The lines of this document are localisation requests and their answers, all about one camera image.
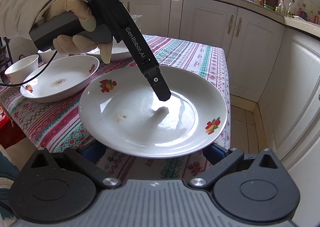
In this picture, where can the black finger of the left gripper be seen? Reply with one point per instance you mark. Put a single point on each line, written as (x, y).
(158, 84)

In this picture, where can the clear glass mug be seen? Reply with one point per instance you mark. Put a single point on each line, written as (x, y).
(137, 20)

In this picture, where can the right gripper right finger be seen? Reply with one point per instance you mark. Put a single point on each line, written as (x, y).
(215, 152)

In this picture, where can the white bowl pink flowers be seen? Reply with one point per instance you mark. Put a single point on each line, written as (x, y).
(18, 71)

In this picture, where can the white kitchen cabinets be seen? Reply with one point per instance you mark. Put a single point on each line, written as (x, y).
(268, 63)

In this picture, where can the white ceramic bowl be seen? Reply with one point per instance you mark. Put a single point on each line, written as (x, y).
(47, 55)

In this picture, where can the left hand beige glove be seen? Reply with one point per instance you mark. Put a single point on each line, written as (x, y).
(77, 44)

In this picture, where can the left forearm white sleeve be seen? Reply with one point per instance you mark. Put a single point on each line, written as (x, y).
(19, 16)

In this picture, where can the clear oil bottle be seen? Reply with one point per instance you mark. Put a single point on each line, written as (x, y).
(282, 8)

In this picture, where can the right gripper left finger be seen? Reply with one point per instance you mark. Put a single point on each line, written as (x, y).
(93, 151)

